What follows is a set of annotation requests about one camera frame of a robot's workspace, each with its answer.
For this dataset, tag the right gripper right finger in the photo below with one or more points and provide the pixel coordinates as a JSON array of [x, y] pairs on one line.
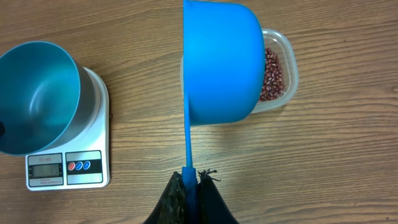
[[212, 208]]

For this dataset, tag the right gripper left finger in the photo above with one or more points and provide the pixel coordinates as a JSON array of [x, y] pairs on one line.
[[170, 208]]

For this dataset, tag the blue plastic measuring scoop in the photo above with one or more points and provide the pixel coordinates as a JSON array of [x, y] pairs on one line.
[[206, 15]]

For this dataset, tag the white digital kitchen scale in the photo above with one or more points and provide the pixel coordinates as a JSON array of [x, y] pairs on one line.
[[81, 163]]

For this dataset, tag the blue metal bowl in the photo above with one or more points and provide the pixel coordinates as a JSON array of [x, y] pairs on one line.
[[47, 98]]

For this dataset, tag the red adzuki beans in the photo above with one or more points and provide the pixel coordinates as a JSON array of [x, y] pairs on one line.
[[273, 84]]

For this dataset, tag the clear plastic food container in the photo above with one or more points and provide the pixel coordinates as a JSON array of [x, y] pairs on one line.
[[229, 74]]

